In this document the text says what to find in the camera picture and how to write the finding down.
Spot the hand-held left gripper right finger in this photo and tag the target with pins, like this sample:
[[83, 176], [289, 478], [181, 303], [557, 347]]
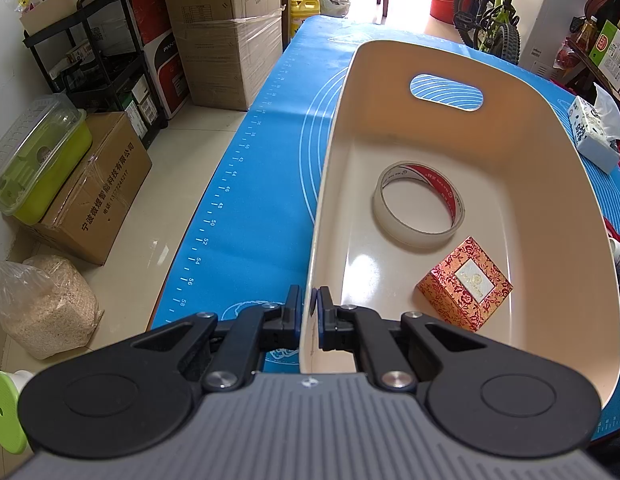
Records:
[[318, 312]]

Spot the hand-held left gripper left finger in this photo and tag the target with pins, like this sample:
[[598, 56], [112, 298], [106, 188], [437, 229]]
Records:
[[295, 310]]

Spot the cream plastic basin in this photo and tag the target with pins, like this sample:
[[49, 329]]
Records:
[[515, 200]]

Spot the clear tape roll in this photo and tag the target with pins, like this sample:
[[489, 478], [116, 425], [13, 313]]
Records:
[[390, 220]]

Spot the red patterned gift box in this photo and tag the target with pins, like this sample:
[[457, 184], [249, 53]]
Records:
[[465, 285]]

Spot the blue silicone mat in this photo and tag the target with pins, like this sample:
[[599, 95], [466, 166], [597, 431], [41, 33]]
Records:
[[280, 135]]

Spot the printed brown cardboard box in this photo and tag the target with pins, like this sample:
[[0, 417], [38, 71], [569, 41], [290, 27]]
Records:
[[100, 185]]

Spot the clear bag of grain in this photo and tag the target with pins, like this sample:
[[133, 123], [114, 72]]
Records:
[[45, 305]]

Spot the taped large cardboard box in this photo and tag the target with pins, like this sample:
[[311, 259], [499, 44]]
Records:
[[225, 65]]

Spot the red white carton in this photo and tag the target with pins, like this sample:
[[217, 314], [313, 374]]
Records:
[[165, 70]]

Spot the green container with clear lid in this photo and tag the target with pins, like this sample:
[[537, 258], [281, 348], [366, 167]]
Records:
[[35, 170]]

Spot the yellow oil jug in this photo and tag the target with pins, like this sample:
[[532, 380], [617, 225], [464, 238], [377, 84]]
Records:
[[304, 10]]

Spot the black metal rack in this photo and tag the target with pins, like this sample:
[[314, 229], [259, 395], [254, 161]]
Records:
[[105, 75]]

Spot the green round stool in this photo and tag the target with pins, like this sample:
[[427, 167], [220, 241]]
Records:
[[7, 410]]

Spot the white blue tissue box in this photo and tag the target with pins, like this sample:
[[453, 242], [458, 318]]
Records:
[[592, 130]]

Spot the green black bicycle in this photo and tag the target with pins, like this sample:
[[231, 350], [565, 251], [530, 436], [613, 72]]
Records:
[[490, 15]]

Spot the beige open cardboard box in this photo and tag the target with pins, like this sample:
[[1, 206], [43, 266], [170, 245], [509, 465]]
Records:
[[65, 5]]

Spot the white freezer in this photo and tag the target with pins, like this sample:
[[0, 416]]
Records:
[[560, 15]]

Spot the green white carton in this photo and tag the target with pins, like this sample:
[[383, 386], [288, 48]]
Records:
[[612, 52]]

